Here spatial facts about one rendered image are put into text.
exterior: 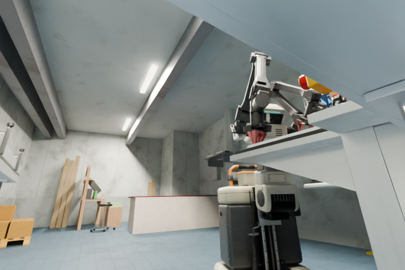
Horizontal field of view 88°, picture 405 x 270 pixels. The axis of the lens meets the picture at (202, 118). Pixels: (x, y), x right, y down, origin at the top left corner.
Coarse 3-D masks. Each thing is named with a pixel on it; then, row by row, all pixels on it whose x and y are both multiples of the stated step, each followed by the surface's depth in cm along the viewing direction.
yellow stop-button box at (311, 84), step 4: (308, 80) 48; (312, 80) 47; (308, 84) 48; (312, 84) 47; (316, 84) 47; (320, 84) 47; (312, 88) 48; (316, 88) 48; (320, 88) 48; (324, 88) 48; (320, 92) 50; (324, 92) 50; (328, 92) 50
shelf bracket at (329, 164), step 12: (288, 156) 69; (300, 156) 66; (312, 156) 63; (324, 156) 60; (336, 156) 58; (276, 168) 72; (288, 168) 69; (300, 168) 65; (312, 168) 62; (324, 168) 59; (336, 168) 57; (348, 168) 55; (324, 180) 59; (336, 180) 56; (348, 180) 54
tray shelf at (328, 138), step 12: (324, 132) 53; (276, 144) 64; (288, 144) 61; (300, 144) 58; (312, 144) 57; (324, 144) 58; (336, 144) 58; (240, 156) 76; (252, 156) 72; (264, 156) 72; (276, 156) 73
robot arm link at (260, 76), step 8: (256, 56) 114; (264, 56) 114; (256, 64) 109; (264, 64) 106; (256, 72) 100; (264, 72) 99; (256, 80) 91; (264, 80) 92; (256, 88) 87; (264, 88) 87
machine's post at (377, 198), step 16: (368, 128) 44; (352, 144) 46; (368, 144) 44; (352, 160) 46; (368, 160) 43; (384, 160) 41; (352, 176) 45; (368, 176) 43; (384, 176) 41; (368, 192) 42; (384, 192) 40; (368, 208) 42; (384, 208) 40; (400, 208) 38; (368, 224) 41; (384, 224) 39; (400, 224) 38; (384, 240) 39; (400, 240) 37; (384, 256) 39; (400, 256) 37
